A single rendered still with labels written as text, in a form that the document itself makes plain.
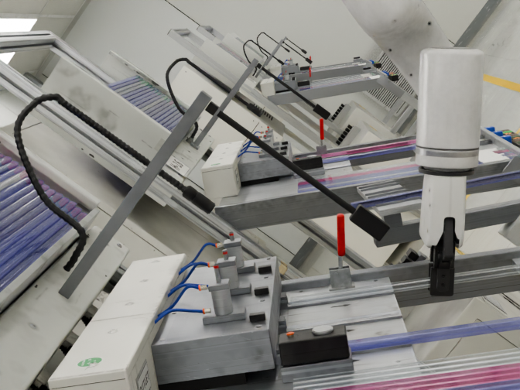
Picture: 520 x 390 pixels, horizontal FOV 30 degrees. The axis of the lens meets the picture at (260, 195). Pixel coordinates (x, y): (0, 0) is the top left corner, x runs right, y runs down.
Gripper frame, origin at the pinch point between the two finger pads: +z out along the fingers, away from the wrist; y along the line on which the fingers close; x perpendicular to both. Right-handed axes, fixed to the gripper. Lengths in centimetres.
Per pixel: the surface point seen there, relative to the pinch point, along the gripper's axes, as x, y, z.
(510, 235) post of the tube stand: 15.6, -29.3, 0.1
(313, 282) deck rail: -17.4, -8.0, 3.1
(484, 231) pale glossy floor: 70, -333, 65
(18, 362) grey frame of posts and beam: -47, 41, -1
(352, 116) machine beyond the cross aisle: 18, -585, 35
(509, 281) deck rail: 11.2, -8.0, 2.2
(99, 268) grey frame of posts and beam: -46.9, 2.9, -1.1
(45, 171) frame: -57, -9, -12
